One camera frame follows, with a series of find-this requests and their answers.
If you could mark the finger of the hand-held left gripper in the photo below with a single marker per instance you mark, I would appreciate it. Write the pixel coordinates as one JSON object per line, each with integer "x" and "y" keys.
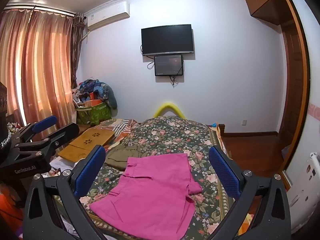
{"x": 66, "y": 132}
{"x": 45, "y": 123}

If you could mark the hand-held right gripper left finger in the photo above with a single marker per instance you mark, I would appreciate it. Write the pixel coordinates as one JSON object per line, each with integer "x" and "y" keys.
{"x": 90, "y": 171}

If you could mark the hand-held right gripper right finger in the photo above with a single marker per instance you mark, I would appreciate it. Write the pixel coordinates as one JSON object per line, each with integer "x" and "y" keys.
{"x": 225, "y": 171}

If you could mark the pink pants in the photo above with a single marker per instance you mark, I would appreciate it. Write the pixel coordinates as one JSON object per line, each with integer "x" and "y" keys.
{"x": 150, "y": 192}

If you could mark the olive green pants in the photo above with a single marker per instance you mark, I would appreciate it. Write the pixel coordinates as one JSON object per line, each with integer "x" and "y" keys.
{"x": 122, "y": 155}

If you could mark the green storage bag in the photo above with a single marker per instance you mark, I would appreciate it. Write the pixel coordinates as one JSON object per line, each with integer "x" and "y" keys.
{"x": 93, "y": 113}

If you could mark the person's orange clothing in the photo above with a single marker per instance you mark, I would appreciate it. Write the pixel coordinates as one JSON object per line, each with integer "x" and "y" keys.
{"x": 8, "y": 207}

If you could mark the striped cloth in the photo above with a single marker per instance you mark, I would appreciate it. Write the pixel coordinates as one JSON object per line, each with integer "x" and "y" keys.
{"x": 122, "y": 127}

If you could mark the pile of clothes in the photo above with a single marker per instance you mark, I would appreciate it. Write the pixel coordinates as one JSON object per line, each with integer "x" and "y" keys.
{"x": 100, "y": 88}

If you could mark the pink curtain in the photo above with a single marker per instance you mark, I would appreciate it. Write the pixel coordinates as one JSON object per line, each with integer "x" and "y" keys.
{"x": 37, "y": 67}

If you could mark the grey cloth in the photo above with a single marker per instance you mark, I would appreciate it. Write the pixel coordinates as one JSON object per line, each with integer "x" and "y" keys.
{"x": 285, "y": 152}

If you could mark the floral bedspread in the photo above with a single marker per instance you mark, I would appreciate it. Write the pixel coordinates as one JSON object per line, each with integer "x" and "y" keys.
{"x": 170, "y": 135}

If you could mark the brown patterned curtain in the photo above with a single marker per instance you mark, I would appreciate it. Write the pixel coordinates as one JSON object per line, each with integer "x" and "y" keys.
{"x": 76, "y": 50}

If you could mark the white appliance with stickers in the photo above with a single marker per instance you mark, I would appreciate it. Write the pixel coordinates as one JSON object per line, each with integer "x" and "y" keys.
{"x": 305, "y": 192}

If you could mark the wooden door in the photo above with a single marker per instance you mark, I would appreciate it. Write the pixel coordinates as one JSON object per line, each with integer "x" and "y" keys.
{"x": 295, "y": 80}

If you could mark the white air conditioner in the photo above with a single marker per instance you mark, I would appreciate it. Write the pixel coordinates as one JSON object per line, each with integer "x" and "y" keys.
{"x": 107, "y": 15}

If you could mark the wooden overhead cabinet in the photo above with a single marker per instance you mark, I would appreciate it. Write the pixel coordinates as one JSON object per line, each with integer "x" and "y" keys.
{"x": 265, "y": 2}

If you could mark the white wall socket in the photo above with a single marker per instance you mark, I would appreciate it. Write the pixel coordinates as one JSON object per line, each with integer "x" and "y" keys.
{"x": 244, "y": 122}

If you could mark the small black wall monitor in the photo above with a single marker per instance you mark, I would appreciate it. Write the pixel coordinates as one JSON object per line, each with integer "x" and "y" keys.
{"x": 168, "y": 65}

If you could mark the black wall television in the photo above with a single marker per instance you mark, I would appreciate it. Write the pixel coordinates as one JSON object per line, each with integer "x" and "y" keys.
{"x": 167, "y": 40}

